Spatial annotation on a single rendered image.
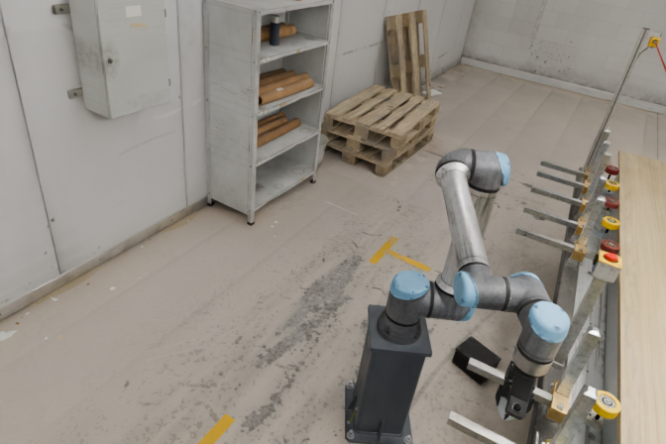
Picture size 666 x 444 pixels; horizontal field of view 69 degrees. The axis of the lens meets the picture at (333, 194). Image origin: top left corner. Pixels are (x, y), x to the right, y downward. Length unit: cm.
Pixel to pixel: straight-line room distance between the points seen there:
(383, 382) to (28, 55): 221
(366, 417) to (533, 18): 746
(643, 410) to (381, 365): 93
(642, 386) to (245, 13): 266
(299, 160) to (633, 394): 319
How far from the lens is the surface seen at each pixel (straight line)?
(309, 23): 394
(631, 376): 197
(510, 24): 898
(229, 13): 323
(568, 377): 182
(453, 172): 164
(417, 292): 195
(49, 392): 281
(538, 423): 194
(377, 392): 230
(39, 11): 274
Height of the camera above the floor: 211
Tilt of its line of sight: 30 degrees down
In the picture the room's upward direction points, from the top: 7 degrees clockwise
